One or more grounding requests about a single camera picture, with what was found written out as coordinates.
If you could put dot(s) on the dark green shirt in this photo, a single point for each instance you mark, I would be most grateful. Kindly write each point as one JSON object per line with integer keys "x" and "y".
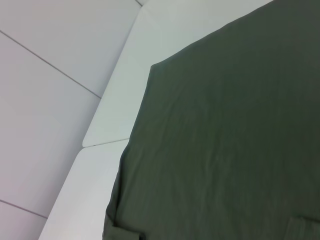
{"x": 225, "y": 125}

